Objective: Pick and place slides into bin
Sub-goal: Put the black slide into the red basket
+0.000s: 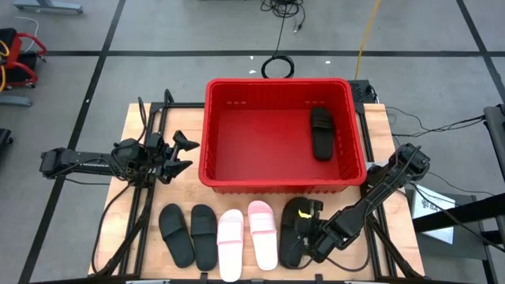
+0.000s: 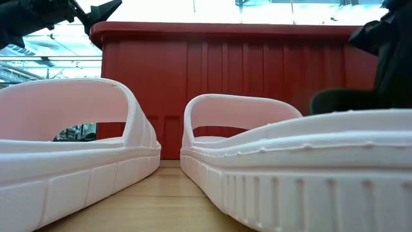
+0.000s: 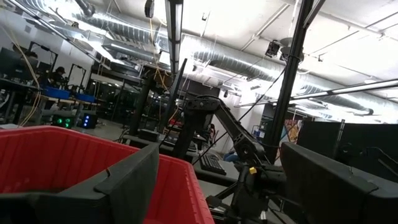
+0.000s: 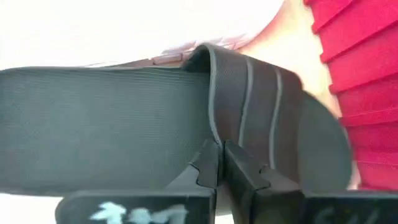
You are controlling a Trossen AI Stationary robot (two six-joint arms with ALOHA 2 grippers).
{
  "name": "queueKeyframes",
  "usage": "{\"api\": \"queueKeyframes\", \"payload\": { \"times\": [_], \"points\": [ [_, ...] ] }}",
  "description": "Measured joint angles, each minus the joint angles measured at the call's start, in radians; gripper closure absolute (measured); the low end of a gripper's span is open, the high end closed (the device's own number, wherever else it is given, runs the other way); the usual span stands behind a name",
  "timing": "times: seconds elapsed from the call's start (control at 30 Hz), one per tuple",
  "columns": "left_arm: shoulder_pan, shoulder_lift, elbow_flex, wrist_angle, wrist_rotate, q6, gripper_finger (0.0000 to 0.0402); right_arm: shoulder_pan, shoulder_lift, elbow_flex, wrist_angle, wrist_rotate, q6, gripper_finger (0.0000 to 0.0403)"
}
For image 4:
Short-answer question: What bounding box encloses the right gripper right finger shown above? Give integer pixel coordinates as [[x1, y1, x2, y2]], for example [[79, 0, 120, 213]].
[[224, 140, 398, 224]]

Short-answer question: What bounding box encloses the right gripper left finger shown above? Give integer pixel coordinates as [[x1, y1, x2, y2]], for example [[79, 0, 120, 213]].
[[55, 138, 223, 224]]

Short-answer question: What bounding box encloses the black slide sandal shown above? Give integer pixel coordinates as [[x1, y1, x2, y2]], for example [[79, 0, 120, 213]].
[[0, 43, 354, 215]]

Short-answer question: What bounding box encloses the red plastic bin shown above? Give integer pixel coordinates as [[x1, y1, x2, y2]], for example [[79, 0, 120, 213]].
[[303, 0, 398, 192]]

